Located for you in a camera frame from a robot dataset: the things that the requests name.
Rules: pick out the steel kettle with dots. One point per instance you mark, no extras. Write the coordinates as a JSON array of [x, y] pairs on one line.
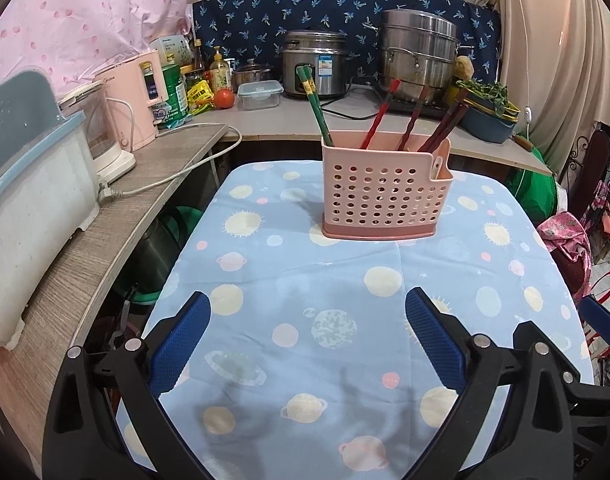
[[155, 255]]

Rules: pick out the green bag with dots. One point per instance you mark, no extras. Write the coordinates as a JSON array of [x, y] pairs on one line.
[[535, 190]]

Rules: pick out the pink floral cloth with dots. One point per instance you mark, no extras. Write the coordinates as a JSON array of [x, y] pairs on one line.
[[565, 245]]

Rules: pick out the dark red patterned chopstick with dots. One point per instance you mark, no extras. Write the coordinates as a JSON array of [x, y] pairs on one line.
[[414, 120]]

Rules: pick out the white appliance with clear bowl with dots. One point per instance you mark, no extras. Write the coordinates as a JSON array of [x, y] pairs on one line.
[[105, 145]]

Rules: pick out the steel rice cooker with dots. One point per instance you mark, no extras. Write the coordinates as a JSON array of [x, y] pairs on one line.
[[330, 55]]

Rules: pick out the black metal chair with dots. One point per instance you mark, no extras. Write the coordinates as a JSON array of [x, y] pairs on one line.
[[590, 170]]

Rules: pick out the clear glass food container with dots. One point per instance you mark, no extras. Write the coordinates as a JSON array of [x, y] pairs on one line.
[[259, 96]]

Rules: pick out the stainless steel steamer pot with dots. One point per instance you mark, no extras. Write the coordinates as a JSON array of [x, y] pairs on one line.
[[420, 45]]

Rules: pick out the green tin can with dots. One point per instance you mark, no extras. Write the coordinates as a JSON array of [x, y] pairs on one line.
[[174, 95]]

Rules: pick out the navy patterned cloth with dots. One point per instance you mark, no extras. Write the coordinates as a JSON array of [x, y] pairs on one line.
[[265, 15]]

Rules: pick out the dark sauce bottle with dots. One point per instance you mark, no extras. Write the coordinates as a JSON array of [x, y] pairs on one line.
[[199, 57]]

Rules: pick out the blue planet print tablecloth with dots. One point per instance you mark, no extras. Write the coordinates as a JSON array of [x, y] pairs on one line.
[[335, 280]]

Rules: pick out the dark brown chopstick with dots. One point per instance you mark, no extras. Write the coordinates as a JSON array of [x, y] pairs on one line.
[[445, 115]]

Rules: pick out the white dish drainer bin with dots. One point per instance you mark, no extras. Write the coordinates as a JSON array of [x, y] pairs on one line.
[[35, 210]]

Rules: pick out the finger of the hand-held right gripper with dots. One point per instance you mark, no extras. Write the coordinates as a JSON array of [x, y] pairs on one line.
[[602, 320]]

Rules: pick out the blue tray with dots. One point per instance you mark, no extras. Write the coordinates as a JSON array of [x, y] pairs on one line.
[[490, 127]]

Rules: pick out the brown loofah sponge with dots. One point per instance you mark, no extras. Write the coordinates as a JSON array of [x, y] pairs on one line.
[[464, 67]]

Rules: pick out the small steel pot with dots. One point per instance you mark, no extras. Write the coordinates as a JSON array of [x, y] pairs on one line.
[[250, 75]]

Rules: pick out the beige curtain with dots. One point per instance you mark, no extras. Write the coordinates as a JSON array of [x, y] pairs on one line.
[[550, 50]]

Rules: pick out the pink perforated utensil basket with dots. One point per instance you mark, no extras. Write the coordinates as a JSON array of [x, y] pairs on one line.
[[385, 195]]

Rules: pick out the pink kitchen appliance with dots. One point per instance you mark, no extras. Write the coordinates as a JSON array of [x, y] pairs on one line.
[[130, 110]]

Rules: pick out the red tomato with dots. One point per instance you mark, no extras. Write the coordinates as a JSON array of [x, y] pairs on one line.
[[224, 99]]

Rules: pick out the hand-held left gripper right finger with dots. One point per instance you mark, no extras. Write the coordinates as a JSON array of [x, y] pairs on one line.
[[435, 340]]

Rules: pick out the yellow snack packet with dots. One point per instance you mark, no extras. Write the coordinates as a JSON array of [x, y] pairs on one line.
[[200, 96]]

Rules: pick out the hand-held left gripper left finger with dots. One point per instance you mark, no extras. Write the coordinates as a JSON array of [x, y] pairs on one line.
[[180, 340]]

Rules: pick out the light wooden counter board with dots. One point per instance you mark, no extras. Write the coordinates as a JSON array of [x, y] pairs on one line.
[[285, 122]]

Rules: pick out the yellow oil bottle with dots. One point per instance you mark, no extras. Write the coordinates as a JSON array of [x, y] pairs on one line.
[[220, 72]]

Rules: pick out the pink dotted curtain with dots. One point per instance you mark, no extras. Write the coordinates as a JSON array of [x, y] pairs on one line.
[[85, 20]]

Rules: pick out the green leafy vegetables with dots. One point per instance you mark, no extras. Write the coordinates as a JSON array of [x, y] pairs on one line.
[[490, 94]]

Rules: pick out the grey wood-grain counter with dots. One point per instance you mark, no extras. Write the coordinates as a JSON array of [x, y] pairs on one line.
[[135, 220]]

